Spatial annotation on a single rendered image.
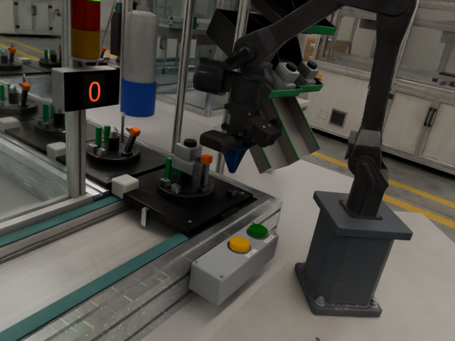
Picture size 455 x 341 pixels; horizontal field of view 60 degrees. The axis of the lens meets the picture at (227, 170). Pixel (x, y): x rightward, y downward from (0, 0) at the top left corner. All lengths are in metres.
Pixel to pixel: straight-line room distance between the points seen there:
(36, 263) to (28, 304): 0.10
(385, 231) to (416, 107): 4.03
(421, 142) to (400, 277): 3.79
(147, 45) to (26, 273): 1.21
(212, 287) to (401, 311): 0.42
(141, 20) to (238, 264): 1.25
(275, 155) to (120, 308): 0.65
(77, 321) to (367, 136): 0.55
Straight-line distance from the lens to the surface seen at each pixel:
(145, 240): 0.84
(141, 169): 1.02
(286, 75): 1.02
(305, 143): 1.27
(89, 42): 0.77
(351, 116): 4.97
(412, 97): 4.75
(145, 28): 1.76
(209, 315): 0.77
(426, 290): 1.04
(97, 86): 0.79
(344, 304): 0.85
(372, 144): 0.73
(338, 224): 0.73
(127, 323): 0.66
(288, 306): 0.83
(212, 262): 0.72
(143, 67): 1.78
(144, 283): 0.67
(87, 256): 0.80
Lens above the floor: 1.39
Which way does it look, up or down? 23 degrees down
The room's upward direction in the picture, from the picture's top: 9 degrees clockwise
